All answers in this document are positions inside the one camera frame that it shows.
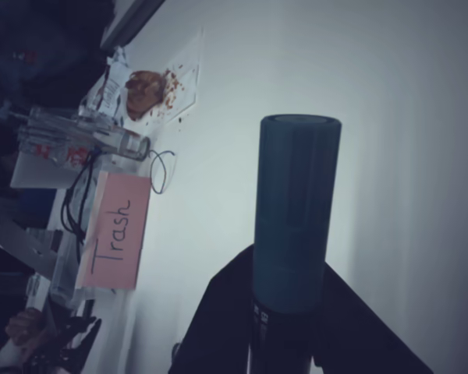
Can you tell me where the thin wire loop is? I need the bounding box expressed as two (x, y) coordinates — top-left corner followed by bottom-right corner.
(148, 149), (177, 196)

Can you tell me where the crumpled printed wrapper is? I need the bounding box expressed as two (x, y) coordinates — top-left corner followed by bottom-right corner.
(79, 45), (133, 126)

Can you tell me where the green edding marker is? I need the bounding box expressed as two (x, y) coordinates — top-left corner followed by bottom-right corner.
(248, 114), (343, 374)

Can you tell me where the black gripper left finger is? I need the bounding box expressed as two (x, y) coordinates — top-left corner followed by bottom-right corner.
(167, 245), (255, 374)

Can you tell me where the pink Trash label box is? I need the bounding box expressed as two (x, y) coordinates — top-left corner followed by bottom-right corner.
(75, 172), (152, 291)

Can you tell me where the brown pastry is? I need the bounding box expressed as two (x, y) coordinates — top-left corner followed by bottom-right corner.
(123, 69), (169, 120)

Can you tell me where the white paper sheet with crumbs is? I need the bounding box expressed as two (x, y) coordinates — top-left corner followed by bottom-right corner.
(119, 26), (204, 132)

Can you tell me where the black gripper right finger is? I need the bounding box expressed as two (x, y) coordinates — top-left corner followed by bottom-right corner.
(313, 259), (434, 374)

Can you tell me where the bystander hand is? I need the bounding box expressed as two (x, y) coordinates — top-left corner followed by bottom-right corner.
(5, 306), (52, 348)

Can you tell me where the black cord bundle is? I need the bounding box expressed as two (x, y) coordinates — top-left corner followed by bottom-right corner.
(60, 149), (103, 245)

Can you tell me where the clear plastic bottle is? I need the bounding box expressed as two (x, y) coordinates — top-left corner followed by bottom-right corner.
(18, 108), (152, 161)

